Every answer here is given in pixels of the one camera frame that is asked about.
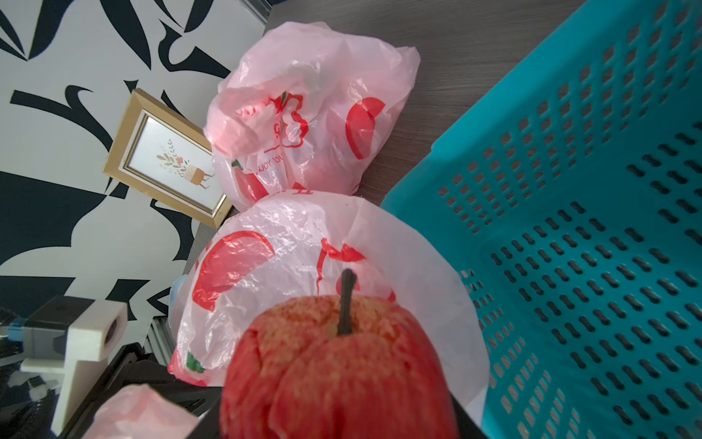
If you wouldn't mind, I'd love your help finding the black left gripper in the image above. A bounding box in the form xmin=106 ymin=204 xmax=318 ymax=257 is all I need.
xmin=57 ymin=343 xmax=222 ymax=438

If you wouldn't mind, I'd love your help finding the smooth red apple with stem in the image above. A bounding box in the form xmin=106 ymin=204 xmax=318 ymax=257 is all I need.
xmin=219 ymin=270 xmax=459 ymax=438

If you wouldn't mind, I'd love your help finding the pink plastic bag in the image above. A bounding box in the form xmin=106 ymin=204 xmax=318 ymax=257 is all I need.
xmin=81 ymin=188 xmax=491 ymax=439
xmin=204 ymin=22 xmax=420 ymax=211

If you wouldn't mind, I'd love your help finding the teal perforated plastic basket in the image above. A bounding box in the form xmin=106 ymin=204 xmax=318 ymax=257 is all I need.
xmin=382 ymin=1 xmax=701 ymax=438

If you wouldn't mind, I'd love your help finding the pink plastic bag rear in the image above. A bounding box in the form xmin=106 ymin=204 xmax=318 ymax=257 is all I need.
xmin=204 ymin=22 xmax=420 ymax=211

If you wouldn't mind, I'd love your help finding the light blue round clock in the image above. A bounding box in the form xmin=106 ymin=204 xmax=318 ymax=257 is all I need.
xmin=167 ymin=274 xmax=188 ymax=338

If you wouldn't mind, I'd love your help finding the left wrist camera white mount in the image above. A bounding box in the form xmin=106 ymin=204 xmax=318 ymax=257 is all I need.
xmin=20 ymin=296 xmax=128 ymax=435

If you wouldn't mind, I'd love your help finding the pink plastic bag front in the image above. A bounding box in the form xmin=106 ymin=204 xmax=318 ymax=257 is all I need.
xmin=81 ymin=188 xmax=491 ymax=439

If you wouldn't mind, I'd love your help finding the gold framed picture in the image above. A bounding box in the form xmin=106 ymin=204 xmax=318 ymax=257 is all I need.
xmin=103 ymin=88 xmax=232 ymax=229

